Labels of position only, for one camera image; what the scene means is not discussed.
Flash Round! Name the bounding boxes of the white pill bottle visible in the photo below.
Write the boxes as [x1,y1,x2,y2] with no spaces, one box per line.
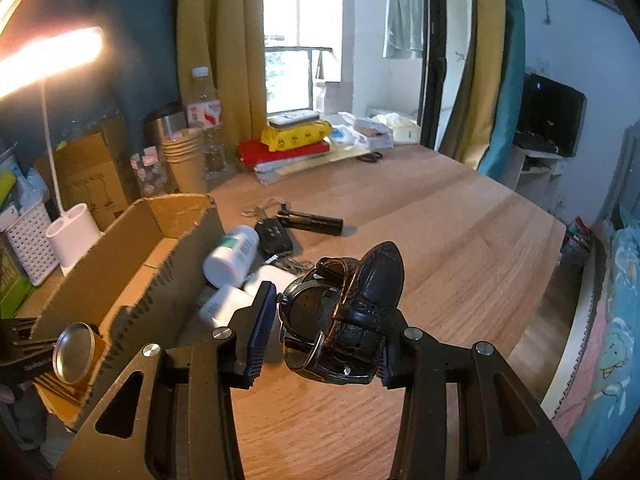
[202,224,259,288]

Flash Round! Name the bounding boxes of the blue patterned bedding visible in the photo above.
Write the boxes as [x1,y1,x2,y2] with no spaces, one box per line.
[552,218,639,479]

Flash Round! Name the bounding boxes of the floral glass jar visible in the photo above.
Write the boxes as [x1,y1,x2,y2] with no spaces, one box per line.
[130,146,172,197]

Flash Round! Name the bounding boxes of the yellow curtain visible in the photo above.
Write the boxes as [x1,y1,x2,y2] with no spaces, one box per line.
[176,0,267,155]

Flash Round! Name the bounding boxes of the white woven plastic basket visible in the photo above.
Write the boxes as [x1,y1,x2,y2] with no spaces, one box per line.
[4,202,58,287]

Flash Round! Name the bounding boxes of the black leather wristwatch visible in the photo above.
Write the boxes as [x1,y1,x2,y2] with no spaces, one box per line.
[278,240,405,385]

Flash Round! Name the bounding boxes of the stainless steel thermos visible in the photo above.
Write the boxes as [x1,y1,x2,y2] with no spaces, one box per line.
[142,102,188,148]

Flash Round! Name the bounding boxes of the yellow packet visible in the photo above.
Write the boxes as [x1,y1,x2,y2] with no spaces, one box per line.
[260,120,332,152]

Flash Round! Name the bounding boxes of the green cardboard box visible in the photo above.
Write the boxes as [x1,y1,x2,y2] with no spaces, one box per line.
[0,234,34,318]

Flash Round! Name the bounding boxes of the red flat box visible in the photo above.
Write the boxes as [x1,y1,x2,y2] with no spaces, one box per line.
[238,140,330,167]

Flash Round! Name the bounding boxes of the black car key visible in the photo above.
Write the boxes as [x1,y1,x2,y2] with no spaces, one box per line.
[254,218,294,259]

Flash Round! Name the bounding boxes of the stack of paper cups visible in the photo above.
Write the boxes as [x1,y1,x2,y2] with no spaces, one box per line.
[160,128,208,194]

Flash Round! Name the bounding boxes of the white power adapter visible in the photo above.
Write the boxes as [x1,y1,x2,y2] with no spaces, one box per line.
[198,285,253,328]

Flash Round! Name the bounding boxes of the red tin can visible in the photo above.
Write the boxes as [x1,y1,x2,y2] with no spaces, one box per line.
[52,322,106,389]

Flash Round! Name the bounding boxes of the hanging light garment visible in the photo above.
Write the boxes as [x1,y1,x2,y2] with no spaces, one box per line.
[383,0,425,60]

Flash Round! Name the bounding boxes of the teal curtain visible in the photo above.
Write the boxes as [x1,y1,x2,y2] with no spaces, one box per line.
[478,0,525,181]

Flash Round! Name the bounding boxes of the black flashlight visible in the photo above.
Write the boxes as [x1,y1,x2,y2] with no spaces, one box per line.
[276,209,344,236]

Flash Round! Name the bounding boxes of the black television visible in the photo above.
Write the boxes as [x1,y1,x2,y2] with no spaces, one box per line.
[513,74,587,157]

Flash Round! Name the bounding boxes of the white desk lamp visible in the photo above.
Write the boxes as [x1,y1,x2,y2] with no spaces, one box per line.
[1,26,103,275]

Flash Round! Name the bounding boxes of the white tv stand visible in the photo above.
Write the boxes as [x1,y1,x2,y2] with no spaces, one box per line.
[499,145,566,210]

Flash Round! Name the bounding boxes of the clear plastic water bottle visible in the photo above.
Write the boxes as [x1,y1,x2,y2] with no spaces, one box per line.
[186,66,227,179]

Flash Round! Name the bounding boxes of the black scissors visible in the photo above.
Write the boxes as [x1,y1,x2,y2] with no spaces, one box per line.
[357,151,383,164]

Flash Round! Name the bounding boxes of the brown lamp packaging box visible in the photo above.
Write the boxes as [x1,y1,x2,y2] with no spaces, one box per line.
[53,115,140,231]

